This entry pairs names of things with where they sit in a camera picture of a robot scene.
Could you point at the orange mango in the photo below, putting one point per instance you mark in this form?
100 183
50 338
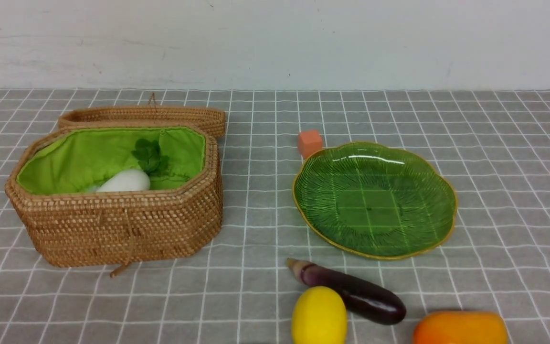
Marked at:
461 327

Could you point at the small orange cube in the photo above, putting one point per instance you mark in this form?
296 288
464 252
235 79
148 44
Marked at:
309 142

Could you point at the yellow lemon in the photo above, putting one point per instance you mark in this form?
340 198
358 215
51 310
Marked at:
319 317

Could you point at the white radish with green leaves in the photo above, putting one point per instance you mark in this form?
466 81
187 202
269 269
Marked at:
152 163

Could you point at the green leaf-shaped glass plate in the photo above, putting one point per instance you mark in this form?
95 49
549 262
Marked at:
375 201

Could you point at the woven rattan basket lid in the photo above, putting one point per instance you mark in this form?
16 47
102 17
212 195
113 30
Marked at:
210 120

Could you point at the woven rattan basket green lining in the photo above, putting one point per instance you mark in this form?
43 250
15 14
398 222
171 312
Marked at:
51 186

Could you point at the grey checked tablecloth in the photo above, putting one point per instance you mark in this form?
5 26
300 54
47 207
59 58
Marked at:
493 147

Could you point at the purple eggplant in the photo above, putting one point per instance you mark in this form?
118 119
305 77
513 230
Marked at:
366 299

